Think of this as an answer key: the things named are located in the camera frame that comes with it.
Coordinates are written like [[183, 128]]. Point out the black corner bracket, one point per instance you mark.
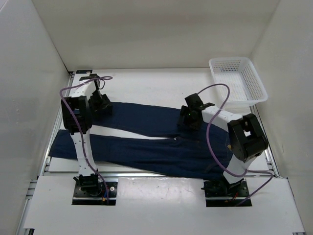
[[83, 71]]

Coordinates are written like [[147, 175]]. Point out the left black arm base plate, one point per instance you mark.
[[94, 193]]

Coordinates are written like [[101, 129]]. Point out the white plastic mesh basket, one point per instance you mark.
[[240, 75]]

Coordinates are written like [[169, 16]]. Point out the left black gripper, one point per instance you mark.
[[106, 104]]

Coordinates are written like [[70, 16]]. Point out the aluminium left frame rail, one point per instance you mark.
[[38, 109]]

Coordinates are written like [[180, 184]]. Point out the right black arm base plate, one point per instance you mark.
[[220, 194]]

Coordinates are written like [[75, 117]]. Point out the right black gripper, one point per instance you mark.
[[185, 111]]

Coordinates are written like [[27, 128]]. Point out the dark blue denim trousers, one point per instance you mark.
[[159, 151]]

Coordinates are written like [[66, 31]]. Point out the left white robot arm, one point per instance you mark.
[[80, 103]]

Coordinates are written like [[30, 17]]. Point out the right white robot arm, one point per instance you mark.
[[218, 145]]

